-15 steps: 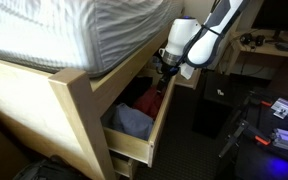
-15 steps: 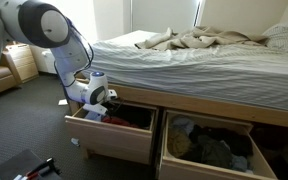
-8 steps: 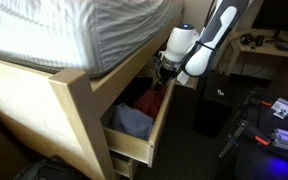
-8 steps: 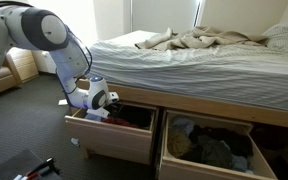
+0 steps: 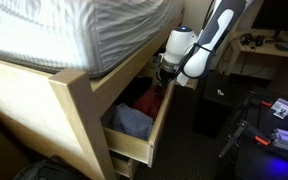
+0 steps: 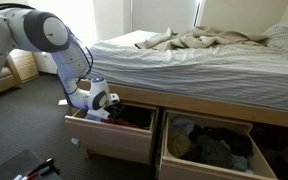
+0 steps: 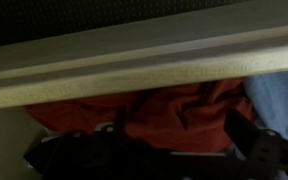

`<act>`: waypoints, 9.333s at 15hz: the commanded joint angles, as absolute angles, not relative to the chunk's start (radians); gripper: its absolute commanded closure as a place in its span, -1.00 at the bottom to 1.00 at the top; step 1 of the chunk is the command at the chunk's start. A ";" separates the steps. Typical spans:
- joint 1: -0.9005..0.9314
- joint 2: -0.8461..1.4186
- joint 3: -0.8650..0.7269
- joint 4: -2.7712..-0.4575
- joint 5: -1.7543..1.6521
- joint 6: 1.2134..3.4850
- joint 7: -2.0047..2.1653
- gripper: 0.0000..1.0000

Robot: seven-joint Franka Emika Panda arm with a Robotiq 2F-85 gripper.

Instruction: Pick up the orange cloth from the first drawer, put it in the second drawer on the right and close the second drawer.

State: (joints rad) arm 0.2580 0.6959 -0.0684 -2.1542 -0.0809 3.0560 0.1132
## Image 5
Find silver metal bracket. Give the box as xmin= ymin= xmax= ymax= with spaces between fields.
xmin=270 ymin=97 xmax=288 ymax=120

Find small black orange clamp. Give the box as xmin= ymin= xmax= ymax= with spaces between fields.
xmin=245 ymin=90 xmax=274 ymax=108

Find black speaker box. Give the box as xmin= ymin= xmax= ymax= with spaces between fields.
xmin=192 ymin=70 xmax=245 ymax=139

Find blue cloth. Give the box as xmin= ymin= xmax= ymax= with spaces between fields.
xmin=101 ymin=102 xmax=156 ymax=142

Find wooden drawer with blue cloth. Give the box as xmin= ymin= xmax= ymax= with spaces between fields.
xmin=100 ymin=68 xmax=178 ymax=168

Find black monitor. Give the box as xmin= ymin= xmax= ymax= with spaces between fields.
xmin=251 ymin=0 xmax=288 ymax=42

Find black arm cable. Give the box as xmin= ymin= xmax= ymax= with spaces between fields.
xmin=174 ymin=41 xmax=218 ymax=82

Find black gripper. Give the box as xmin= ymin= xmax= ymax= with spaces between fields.
xmin=155 ymin=67 xmax=177 ymax=96

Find black backpack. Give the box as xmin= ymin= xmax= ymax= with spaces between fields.
xmin=13 ymin=155 xmax=89 ymax=180

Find black orange bar clamp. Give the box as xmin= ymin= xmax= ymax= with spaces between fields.
xmin=218 ymin=119 xmax=272 ymax=160

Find striped sheet mattress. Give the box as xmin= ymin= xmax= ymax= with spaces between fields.
xmin=0 ymin=0 xmax=185 ymax=79

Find wooden bed frame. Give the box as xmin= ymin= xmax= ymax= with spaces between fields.
xmin=0 ymin=8 xmax=185 ymax=180

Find low wooden drawer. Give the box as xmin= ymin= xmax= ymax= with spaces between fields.
xmin=109 ymin=151 xmax=140 ymax=179

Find wooden desk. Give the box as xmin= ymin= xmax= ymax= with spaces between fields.
xmin=223 ymin=28 xmax=288 ymax=99

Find black headphones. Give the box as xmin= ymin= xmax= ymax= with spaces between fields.
xmin=239 ymin=32 xmax=266 ymax=48

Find orange red cloth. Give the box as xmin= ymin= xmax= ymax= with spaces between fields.
xmin=132 ymin=84 xmax=167 ymax=121

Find black work table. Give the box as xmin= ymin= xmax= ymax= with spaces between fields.
xmin=232 ymin=88 xmax=288 ymax=180

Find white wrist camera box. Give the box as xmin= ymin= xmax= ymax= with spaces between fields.
xmin=176 ymin=70 xmax=199 ymax=88

